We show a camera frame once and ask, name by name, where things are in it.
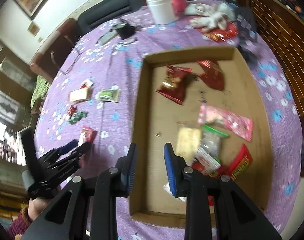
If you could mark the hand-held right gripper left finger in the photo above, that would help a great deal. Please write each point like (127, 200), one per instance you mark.
(132, 166)

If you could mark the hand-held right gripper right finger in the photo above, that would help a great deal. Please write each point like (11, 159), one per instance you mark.
(170, 171)

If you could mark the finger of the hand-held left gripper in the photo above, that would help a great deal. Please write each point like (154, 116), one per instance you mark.
(68, 146)
(83, 148)

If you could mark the yellow cracker packet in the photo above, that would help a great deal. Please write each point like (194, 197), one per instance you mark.
(79, 95)
(188, 142)

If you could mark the white red-print snack packet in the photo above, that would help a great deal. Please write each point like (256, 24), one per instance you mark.
(206, 161)

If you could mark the clear green-edged rice cake packet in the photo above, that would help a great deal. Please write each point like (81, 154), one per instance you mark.
(212, 142)

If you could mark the shallow cardboard box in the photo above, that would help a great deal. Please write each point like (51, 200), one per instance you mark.
(167, 120)

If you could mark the large red snack packet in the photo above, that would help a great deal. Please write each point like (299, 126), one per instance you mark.
(241, 162)

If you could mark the long pink snack packet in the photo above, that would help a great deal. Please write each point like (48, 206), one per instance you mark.
(231, 123)

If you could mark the person's left forearm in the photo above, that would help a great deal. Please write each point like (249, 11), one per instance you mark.
(19, 226)

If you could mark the person's left hand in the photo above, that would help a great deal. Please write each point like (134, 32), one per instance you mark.
(39, 207)

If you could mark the green foil candy packet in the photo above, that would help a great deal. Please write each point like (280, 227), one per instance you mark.
(78, 117)

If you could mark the small red candy packet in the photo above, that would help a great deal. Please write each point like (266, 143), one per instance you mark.
(72, 110)

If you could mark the green snack packet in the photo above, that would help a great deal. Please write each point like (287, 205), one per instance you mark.
(108, 95)

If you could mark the green patterned cushion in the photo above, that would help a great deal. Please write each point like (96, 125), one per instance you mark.
(39, 90)

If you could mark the red white snack packet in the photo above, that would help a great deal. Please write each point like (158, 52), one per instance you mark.
(87, 83)

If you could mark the wooden glass-door cabinet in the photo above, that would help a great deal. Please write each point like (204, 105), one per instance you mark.
(9, 80)

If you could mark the purple floral tablecloth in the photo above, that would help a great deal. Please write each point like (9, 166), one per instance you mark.
(112, 67)

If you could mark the dark red foil snack bag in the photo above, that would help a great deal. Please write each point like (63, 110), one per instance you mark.
(174, 85)
(213, 75)

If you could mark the brown chair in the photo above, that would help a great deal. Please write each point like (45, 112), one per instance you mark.
(57, 45)

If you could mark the small green booklet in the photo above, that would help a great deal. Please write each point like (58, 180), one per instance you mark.
(107, 37)

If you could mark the striped candy roll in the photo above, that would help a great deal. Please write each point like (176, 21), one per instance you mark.
(127, 42)

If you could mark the black sofa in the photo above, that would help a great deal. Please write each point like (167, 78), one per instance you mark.
(112, 7)

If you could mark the white plastic jar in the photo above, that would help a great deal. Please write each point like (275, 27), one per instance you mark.
(162, 8)

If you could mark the dark patterned garment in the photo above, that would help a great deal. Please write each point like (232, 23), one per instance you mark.
(246, 30)

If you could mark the wooden slatted cabinet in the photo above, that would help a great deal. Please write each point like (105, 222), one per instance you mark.
(279, 50)

